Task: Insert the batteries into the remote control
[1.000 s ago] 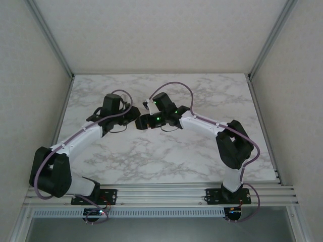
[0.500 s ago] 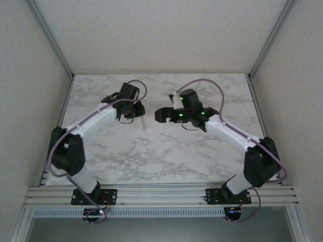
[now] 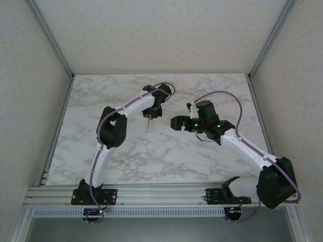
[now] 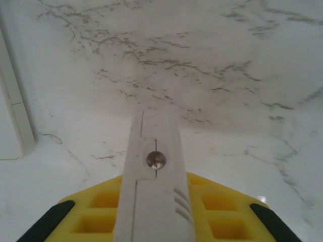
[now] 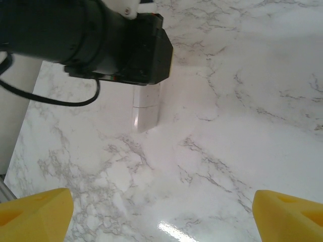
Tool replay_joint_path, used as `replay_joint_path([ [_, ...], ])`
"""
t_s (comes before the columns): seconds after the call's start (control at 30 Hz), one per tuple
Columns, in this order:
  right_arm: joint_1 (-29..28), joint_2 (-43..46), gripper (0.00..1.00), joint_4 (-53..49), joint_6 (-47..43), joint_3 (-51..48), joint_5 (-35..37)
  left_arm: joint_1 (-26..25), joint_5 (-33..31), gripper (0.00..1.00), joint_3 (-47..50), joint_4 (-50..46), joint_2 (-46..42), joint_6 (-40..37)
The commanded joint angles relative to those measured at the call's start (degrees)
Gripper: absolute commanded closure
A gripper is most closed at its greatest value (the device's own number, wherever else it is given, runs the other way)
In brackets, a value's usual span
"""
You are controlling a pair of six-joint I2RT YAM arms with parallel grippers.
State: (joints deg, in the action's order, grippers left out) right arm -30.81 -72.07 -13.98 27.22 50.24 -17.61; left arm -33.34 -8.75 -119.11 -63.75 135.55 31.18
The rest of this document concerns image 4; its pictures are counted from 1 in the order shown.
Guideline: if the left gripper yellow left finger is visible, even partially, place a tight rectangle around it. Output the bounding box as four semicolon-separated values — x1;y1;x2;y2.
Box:
15;176;126;242

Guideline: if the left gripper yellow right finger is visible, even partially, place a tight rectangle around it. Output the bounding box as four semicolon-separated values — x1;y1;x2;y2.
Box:
186;172;303;242

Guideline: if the white air conditioner remote control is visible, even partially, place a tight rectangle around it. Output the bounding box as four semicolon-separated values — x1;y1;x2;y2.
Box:
113;108;197;242
0;25;36;161

